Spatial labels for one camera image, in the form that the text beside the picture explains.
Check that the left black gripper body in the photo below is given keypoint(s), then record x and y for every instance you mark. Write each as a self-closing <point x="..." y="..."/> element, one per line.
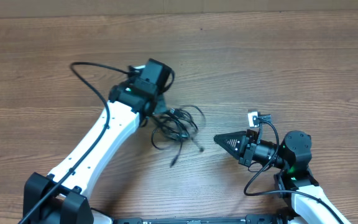
<point x="161" y="105"/>

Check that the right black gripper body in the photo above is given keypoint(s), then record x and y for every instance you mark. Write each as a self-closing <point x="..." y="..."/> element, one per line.
<point x="250" y="145"/>

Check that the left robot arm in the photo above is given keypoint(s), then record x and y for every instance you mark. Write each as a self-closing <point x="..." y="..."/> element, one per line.
<point x="63" y="195"/>

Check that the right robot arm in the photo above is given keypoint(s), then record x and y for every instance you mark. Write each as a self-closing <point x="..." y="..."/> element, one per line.
<point x="305" y="198"/>

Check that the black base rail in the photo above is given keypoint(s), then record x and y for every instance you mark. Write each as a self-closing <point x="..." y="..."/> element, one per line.
<point x="194" y="221"/>

